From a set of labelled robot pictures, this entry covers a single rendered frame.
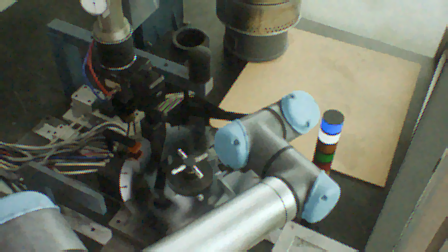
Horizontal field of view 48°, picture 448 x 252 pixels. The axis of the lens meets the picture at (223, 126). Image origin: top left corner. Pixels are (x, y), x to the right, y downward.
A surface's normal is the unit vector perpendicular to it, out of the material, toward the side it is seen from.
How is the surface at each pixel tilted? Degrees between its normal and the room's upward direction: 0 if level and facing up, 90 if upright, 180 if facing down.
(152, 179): 0
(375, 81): 0
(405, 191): 90
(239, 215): 17
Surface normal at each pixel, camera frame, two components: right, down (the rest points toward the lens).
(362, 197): 0.02, -0.68
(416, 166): -0.47, 0.64
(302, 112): 0.46, -0.36
